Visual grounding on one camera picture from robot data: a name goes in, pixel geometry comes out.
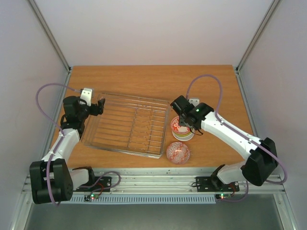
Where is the right controller board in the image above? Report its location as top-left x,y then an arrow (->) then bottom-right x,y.
215,193 -> 234,200

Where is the purple cable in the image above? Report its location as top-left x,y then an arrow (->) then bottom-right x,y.
186,74 -> 288,204
35,83 -> 121,206

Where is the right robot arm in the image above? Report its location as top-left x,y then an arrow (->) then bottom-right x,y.
170,95 -> 279,191

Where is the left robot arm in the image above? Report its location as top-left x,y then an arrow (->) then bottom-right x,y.
29,96 -> 105,205

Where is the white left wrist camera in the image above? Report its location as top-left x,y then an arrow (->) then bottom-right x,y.
80,88 -> 94,106

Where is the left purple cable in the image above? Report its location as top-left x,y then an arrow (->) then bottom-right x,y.
35,83 -> 121,206

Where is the controller board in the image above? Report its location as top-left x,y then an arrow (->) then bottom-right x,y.
84,194 -> 100,202
215,193 -> 234,200

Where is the red floral pattern bowl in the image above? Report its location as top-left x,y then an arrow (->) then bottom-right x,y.
170,116 -> 190,135

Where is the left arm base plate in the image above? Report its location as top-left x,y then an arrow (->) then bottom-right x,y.
74,176 -> 112,192

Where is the red geometric pattern bowl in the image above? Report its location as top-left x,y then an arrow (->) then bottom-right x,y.
166,142 -> 190,164

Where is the green and white bowl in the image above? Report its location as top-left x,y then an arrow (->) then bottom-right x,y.
172,129 -> 194,141

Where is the slotted grey cable duct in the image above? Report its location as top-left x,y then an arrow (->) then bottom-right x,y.
67,195 -> 216,205

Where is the chrome wire dish rack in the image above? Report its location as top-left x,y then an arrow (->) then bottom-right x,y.
81,92 -> 169,159

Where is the left controller board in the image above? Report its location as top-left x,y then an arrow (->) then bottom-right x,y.
84,194 -> 100,202

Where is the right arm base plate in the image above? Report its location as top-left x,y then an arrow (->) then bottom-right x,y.
193,176 -> 240,192

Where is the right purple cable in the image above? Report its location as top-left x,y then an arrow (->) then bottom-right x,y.
186,74 -> 288,204

